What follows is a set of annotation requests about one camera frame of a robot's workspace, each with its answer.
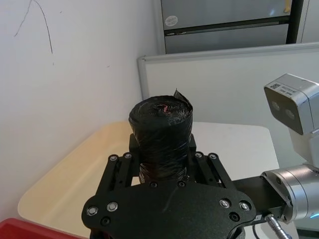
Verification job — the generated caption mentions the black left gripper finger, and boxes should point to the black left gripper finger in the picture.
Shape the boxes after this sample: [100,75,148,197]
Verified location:
[96,133,142,200]

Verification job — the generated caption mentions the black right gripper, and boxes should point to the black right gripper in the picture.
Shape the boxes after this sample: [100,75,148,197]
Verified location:
[185,134,286,220]

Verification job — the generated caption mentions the black plastic bag roll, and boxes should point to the black plastic bag roll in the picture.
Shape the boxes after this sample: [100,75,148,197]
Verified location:
[128,87,194,185]

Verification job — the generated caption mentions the red plastic bin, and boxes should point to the red plastic bin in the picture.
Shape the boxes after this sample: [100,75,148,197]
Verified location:
[0,217,88,239]

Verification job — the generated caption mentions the grey metal cabinet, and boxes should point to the grey metal cabinet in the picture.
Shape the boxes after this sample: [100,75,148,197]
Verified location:
[152,0,304,55]

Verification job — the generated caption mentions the round white sticker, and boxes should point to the round white sticker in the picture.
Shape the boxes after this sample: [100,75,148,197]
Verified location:
[164,15,179,27]

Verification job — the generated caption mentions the dark cable with silver plug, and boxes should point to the dark cable with silver plug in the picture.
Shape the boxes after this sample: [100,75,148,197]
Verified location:
[264,213,293,239]

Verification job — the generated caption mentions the right robot arm with camera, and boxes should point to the right robot arm with camera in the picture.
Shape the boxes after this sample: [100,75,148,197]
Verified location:
[260,73,319,230]

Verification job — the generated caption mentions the white partition panel grey frame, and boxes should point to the white partition panel grey frame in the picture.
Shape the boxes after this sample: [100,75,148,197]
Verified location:
[137,41,319,172]

